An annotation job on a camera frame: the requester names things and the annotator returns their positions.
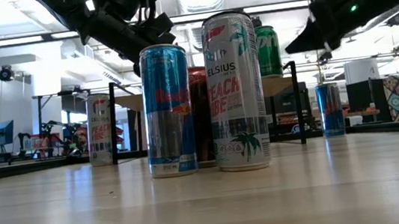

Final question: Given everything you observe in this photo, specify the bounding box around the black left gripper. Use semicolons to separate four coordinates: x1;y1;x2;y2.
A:
77;4;180;84

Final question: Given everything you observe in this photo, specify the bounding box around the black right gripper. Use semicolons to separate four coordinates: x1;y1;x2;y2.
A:
279;0;374;56

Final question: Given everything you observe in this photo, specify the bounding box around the green Sprite can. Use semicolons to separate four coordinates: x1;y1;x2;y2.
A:
253;23;285;80

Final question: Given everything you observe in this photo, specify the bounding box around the blue silver Red Bull can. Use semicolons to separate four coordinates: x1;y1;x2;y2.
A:
314;81;347;139
135;40;201;180

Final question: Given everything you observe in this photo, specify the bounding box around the white Celsius Peach Vibe can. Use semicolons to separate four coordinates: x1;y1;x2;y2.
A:
198;7;274;175
82;91;119;168

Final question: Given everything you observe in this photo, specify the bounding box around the red can with dark figure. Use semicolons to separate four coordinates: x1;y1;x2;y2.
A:
186;64;218;169

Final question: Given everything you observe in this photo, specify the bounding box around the black ceiling spotlight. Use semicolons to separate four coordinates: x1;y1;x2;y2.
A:
316;49;334;64
0;64;16;83
251;15;264;29
383;13;399;29

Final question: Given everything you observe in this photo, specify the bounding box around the white box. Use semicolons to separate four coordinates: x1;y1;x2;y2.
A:
342;57;381;86

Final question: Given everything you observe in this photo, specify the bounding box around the black cabinet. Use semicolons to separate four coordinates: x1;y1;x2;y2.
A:
268;80;314;136

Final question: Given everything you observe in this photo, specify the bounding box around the black computer monitor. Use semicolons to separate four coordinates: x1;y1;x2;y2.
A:
344;77;393;127

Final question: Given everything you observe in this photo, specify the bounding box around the computer monitor with blue screen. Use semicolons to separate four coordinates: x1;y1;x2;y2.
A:
0;119;17;148

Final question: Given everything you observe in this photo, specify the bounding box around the wooden shelf with black frame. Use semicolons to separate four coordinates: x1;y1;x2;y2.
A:
104;60;308;166

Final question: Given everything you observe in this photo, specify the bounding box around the black background rig frame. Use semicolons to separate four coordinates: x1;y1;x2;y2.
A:
30;87;99;163

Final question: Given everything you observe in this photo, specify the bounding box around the black aluminium table frame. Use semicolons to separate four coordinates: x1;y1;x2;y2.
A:
0;119;399;181

